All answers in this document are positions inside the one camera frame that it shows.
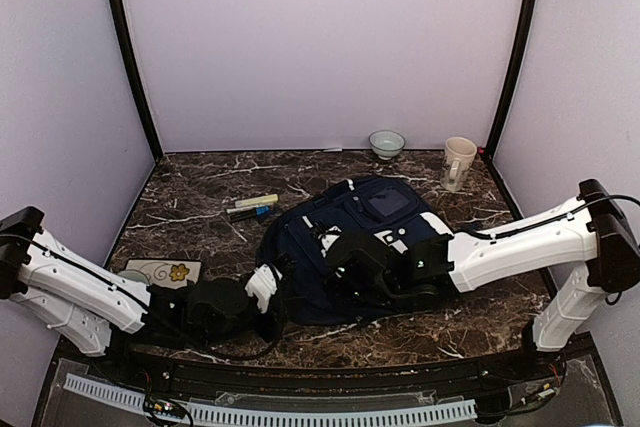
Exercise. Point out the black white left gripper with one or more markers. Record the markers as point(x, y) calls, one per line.
point(276, 320)

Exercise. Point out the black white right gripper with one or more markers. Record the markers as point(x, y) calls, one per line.
point(335, 293)

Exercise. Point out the navy blue student backpack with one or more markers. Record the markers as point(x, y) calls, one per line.
point(385, 207)

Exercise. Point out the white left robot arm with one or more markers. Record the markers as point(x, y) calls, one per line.
point(94, 308)

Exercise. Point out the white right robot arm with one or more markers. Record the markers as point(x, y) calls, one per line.
point(589, 231)

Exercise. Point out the blue capped black marker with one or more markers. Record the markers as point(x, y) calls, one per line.
point(251, 213)

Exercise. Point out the yellow highlighter pen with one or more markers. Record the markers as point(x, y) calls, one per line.
point(257, 201)

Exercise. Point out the small celadon bowl at back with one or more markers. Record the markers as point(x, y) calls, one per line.
point(386, 144)

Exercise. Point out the floral square plate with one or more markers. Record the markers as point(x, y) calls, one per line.
point(167, 273)

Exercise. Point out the celadon cup on plate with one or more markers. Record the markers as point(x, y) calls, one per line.
point(134, 276)

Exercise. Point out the cream coral pattern mug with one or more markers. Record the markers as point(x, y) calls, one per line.
point(459, 156)

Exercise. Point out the white slotted cable duct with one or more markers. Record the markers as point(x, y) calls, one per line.
point(200, 413)

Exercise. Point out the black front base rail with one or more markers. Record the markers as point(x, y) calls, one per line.
point(480, 375)

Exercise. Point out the black enclosure corner post right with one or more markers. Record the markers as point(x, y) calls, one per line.
point(516, 58)

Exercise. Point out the black enclosure corner post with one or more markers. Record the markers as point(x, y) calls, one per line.
point(516, 58)
point(123, 35)

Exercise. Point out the black enclosure corner post left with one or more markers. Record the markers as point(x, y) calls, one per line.
point(123, 35)

